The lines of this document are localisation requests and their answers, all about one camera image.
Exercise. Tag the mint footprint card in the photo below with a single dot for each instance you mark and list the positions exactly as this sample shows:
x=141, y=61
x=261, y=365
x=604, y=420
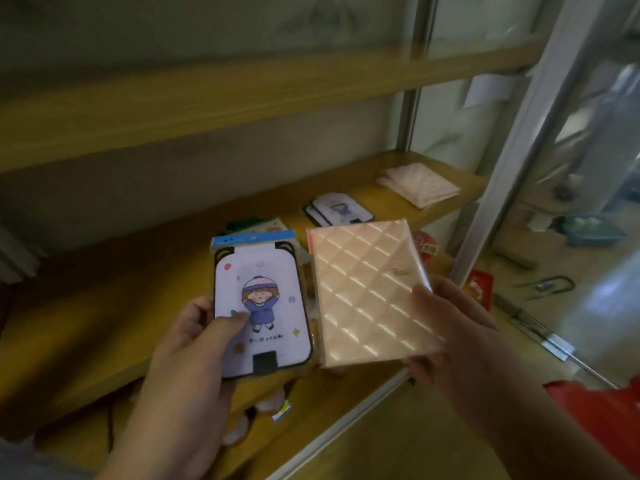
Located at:
x=231, y=226
x=272, y=228

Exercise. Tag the purple cartoon girl card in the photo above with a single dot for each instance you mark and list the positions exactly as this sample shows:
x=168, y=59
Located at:
x=307, y=214
x=270, y=274
x=342, y=208

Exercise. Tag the white paper note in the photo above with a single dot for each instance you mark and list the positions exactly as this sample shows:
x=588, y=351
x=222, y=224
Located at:
x=487, y=89

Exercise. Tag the person's red clothing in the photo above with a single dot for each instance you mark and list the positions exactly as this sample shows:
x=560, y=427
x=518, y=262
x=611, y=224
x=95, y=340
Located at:
x=610, y=419

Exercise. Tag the grey metal floor bar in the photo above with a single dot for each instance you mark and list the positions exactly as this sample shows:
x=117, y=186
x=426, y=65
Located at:
x=545, y=339

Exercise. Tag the wooden shelf board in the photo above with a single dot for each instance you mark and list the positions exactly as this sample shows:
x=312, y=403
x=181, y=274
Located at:
x=280, y=447
x=200, y=104
x=320, y=394
x=125, y=294

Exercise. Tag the person's left hand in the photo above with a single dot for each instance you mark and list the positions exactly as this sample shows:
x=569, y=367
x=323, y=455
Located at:
x=185, y=384

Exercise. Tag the person's right hand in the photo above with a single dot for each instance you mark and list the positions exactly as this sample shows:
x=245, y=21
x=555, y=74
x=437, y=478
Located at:
x=470, y=364

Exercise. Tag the red plastic basket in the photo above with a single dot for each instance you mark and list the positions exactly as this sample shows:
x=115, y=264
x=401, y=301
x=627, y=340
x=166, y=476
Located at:
x=479, y=287

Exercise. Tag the red round tub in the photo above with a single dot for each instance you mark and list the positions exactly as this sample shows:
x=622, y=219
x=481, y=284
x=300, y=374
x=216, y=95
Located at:
x=425, y=244

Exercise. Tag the blue yellow price label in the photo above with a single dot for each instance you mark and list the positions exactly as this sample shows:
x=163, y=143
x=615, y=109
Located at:
x=281, y=410

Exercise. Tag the white round cup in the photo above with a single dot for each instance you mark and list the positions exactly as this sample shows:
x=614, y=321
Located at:
x=271, y=400
x=235, y=429

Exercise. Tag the teal plastic basket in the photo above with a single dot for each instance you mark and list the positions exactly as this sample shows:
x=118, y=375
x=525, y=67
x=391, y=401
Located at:
x=592, y=229

